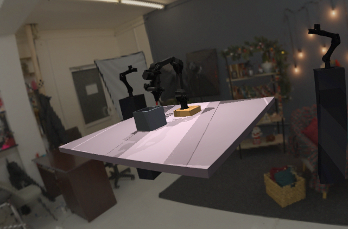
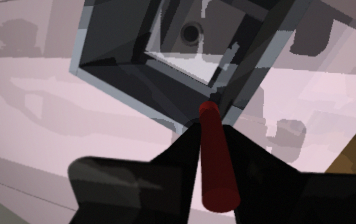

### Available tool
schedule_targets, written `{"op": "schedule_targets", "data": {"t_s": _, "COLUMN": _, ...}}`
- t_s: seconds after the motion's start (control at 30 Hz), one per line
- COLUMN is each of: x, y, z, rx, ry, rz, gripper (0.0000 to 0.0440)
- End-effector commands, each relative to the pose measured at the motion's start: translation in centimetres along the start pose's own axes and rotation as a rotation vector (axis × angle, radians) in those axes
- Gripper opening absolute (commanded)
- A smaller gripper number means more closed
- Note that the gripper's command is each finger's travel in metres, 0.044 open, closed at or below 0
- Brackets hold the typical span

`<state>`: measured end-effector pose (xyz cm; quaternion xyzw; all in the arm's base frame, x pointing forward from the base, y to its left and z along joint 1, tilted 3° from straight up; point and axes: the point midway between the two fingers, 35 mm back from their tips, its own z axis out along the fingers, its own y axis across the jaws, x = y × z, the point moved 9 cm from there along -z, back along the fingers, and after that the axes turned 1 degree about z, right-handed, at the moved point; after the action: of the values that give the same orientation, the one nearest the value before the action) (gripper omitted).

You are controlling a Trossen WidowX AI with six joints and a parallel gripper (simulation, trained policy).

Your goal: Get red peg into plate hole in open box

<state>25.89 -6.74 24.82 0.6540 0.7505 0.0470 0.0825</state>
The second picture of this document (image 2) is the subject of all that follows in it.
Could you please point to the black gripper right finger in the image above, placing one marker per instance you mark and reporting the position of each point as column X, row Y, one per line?
column 273, row 192

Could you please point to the dark red peg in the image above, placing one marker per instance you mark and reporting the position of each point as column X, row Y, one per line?
column 219, row 190

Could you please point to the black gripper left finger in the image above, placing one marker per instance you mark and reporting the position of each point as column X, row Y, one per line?
column 165, row 183

